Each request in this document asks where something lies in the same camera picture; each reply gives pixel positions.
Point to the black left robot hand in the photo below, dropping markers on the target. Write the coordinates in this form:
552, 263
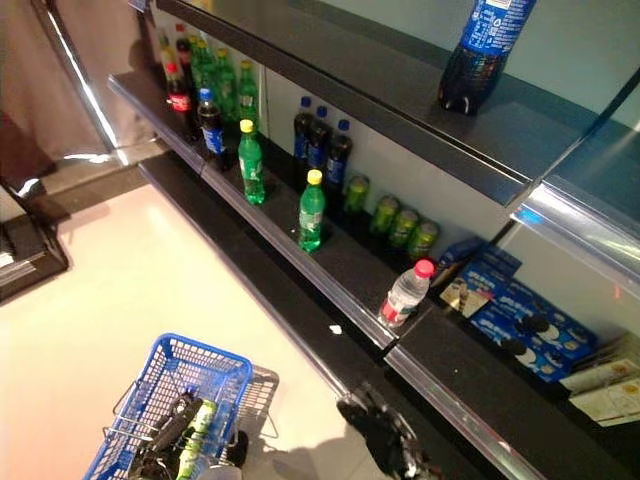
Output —
170, 430

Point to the blue plastic shopping basket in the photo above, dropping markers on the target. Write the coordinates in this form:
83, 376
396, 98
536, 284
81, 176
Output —
210, 350

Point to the green bottle in basket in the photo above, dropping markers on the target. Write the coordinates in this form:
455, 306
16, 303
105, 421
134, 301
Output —
202, 425

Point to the pale yellow drink bottle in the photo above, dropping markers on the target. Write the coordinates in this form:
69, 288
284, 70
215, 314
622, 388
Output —
166, 50

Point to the silver left robot leg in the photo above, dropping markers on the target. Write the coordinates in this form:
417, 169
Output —
241, 447

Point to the white paper scrap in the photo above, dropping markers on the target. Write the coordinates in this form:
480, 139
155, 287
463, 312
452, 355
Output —
335, 329

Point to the black low display stand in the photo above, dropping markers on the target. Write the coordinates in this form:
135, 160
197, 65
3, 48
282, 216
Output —
30, 250

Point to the water bottle red cap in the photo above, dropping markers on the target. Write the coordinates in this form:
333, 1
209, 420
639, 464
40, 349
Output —
405, 295

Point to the green soda can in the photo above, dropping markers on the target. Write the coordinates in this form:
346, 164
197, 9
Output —
403, 229
356, 195
423, 241
383, 216

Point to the Coca-Cola bottle red label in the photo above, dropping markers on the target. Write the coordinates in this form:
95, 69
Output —
183, 47
179, 100

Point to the slim blue snack box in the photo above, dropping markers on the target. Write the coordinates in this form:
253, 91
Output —
457, 260

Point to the blue Oreo cookie box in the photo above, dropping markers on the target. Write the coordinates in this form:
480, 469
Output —
560, 320
520, 350

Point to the dark grey shelf board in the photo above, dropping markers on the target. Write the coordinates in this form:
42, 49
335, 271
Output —
350, 65

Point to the beige cardboard box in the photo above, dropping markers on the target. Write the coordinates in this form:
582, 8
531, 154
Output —
610, 370
610, 405

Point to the large Pepsi cola bottle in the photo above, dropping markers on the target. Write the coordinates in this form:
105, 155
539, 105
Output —
485, 50

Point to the dark shelf board clear rail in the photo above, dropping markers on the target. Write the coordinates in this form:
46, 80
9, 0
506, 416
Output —
600, 175

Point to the black shelf upright post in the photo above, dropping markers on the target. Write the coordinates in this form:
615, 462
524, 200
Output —
610, 102

